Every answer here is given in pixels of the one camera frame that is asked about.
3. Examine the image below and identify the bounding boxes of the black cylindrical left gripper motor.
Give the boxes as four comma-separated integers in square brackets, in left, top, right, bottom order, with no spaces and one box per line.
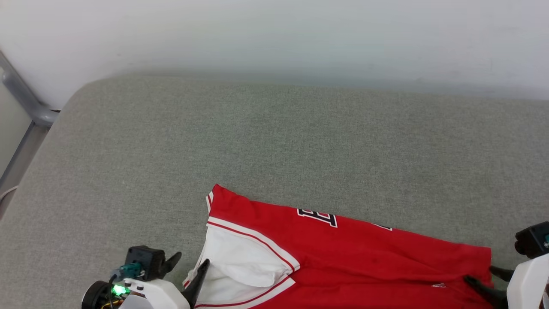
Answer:
[81,280,118,309]

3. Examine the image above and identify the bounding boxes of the teal left camera connector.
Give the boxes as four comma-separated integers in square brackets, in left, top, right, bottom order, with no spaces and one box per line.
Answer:
[112,262,143,280]

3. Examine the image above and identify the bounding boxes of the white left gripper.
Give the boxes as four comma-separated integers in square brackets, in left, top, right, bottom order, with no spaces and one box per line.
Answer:
[118,252,211,309]

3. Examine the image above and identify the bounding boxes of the grey fabric sofa cushion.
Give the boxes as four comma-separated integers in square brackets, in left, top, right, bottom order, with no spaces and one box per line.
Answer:
[0,71,549,309]

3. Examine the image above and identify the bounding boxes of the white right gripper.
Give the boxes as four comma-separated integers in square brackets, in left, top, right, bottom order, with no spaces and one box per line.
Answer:
[464,253,549,309]

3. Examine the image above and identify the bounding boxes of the red Bulls 23 jersey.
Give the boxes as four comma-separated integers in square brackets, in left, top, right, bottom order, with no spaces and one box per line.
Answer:
[184,184,494,309]

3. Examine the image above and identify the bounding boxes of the grey metal tube frame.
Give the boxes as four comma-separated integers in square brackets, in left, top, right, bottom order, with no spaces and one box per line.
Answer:
[0,51,60,215]

